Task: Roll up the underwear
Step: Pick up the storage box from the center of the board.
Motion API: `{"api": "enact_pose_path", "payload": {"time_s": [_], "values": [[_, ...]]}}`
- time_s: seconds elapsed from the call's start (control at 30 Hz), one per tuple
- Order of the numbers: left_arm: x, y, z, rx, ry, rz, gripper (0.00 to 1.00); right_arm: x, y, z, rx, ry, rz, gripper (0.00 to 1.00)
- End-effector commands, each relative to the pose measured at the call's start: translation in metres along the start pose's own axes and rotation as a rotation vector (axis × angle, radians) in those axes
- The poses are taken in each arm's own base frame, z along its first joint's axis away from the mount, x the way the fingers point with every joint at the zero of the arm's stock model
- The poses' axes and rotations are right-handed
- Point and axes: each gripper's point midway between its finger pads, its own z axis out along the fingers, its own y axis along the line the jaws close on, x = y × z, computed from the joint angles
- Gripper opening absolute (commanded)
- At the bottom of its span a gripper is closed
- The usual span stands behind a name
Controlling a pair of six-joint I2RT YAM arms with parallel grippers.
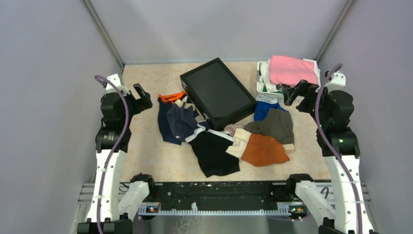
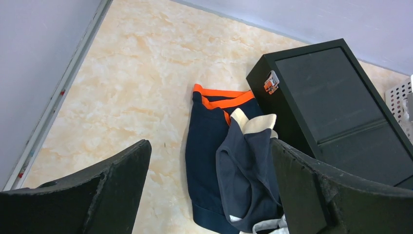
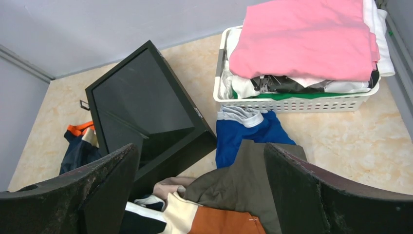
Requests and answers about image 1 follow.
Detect white cloths in basket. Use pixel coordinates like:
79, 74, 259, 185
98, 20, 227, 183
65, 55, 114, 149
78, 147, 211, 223
259, 58, 321, 95

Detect royal blue underwear white trim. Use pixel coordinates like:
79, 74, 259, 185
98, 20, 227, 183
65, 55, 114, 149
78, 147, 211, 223
253, 94, 287, 121

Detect pink folded cloth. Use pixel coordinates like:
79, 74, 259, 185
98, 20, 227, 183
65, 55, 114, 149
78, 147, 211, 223
268, 55, 320, 87

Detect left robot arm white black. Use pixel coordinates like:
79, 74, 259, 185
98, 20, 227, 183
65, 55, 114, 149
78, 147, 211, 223
76, 74, 156, 234

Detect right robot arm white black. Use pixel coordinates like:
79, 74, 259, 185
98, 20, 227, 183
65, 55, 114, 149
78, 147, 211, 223
283, 71, 375, 234

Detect black display case glass lid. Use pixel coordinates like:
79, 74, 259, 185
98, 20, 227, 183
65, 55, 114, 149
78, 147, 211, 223
180, 58, 257, 131

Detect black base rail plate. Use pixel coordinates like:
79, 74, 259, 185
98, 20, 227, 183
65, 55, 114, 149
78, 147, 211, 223
144, 180, 304, 213

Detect olive grey underwear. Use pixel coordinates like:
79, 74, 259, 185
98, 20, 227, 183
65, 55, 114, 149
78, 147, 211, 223
244, 108, 295, 152

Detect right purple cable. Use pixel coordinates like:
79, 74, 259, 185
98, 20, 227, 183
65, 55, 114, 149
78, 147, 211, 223
314, 63, 364, 234

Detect purple cable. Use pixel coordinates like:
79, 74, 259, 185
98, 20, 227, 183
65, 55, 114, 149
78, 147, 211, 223
314, 63, 364, 234
94, 75, 130, 234

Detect dark blue underwear cream waistband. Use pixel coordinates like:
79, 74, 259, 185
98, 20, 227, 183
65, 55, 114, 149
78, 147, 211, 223
166, 95, 209, 142

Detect white plastic basket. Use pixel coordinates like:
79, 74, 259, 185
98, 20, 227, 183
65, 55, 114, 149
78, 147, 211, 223
256, 58, 321, 103

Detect black underwear white trim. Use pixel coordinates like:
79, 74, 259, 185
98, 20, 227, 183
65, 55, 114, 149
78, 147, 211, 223
185, 124, 240, 178

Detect orange underwear cream waistband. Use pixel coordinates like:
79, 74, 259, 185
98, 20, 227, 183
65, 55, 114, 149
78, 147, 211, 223
226, 128, 290, 167

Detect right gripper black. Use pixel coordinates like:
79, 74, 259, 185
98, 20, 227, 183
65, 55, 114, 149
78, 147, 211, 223
283, 79, 334, 127

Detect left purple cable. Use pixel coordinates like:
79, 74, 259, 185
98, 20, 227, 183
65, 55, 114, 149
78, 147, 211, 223
94, 75, 130, 234

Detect pale pink underwear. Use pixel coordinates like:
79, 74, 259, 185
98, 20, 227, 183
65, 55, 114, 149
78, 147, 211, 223
224, 124, 245, 137

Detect navy underwear orange waistband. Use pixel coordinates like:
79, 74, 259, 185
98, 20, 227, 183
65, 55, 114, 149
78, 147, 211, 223
157, 92, 186, 145

